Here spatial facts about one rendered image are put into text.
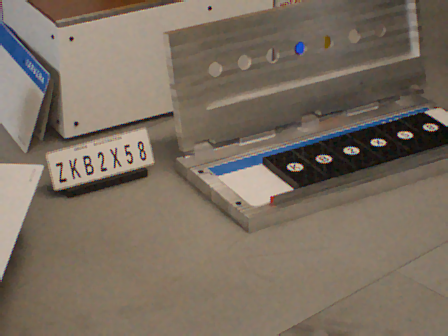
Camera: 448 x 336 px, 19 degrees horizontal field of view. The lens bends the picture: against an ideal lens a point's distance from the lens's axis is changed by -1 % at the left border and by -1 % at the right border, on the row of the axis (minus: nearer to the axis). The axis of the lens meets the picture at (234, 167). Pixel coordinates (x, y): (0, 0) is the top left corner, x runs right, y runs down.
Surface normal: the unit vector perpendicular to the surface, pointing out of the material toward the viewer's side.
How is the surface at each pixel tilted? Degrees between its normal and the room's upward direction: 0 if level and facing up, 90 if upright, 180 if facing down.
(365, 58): 77
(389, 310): 0
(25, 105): 69
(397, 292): 0
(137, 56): 90
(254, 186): 0
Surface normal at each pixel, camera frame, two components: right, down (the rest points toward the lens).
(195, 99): 0.50, 0.19
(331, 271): 0.00, -0.88
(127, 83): 0.51, 0.40
